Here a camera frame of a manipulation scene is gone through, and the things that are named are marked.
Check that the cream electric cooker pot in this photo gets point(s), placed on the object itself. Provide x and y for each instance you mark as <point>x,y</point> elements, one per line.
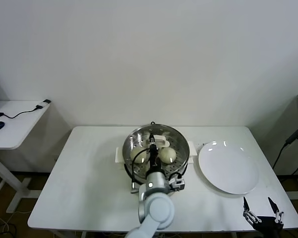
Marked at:
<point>119,155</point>

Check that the white steamed baozi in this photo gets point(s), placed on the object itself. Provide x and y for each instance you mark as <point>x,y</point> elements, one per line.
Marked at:
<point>138,155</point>
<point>168,155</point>

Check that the stainless steel steamer basket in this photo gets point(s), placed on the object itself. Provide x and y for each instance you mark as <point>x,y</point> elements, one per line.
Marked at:
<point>128,168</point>

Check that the white round plate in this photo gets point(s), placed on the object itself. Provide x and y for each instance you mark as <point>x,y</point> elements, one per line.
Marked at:
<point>226,168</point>

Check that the white side desk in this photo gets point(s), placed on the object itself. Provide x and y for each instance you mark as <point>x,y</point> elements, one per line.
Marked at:
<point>20,129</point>

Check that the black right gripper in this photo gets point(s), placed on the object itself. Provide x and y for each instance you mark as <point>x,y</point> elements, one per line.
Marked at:
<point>267,223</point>

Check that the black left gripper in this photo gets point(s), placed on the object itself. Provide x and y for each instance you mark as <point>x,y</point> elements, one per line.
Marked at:
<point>153,158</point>

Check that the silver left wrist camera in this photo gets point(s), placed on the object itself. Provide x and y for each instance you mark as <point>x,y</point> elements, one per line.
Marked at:
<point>177,183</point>

